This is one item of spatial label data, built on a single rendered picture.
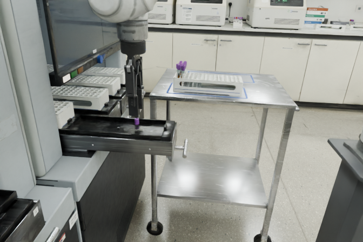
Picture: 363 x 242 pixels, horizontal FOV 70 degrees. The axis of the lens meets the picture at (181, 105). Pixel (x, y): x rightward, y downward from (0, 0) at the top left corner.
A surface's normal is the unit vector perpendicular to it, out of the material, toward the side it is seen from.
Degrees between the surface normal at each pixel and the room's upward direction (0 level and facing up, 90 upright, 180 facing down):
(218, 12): 90
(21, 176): 90
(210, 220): 0
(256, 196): 0
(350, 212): 90
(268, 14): 90
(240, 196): 0
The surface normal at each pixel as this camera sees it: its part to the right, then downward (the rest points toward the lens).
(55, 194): 0.04, -0.92
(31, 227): 1.00, 0.06
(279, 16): -0.09, 0.39
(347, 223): -0.77, 0.23
